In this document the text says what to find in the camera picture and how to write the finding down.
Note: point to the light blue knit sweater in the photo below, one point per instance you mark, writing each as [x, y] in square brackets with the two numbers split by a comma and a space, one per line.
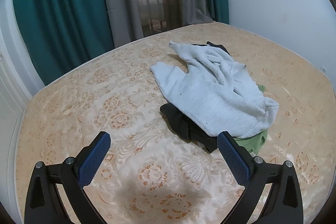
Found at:
[210, 92]

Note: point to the wide teal curtain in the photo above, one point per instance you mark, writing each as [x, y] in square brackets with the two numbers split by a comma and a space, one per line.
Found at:
[65, 3]

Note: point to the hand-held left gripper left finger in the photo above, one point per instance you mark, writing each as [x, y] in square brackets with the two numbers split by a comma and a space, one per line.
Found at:
[95, 155]

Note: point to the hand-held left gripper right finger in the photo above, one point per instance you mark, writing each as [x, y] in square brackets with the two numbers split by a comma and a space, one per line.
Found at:
[232, 158]

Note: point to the white wall outlet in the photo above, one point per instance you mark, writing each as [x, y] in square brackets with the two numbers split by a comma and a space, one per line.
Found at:
[324, 69]

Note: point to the green t-shirt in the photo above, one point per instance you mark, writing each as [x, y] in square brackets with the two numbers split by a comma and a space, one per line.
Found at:
[249, 144]

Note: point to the black garment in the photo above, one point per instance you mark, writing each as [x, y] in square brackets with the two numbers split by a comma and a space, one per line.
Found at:
[181, 121]

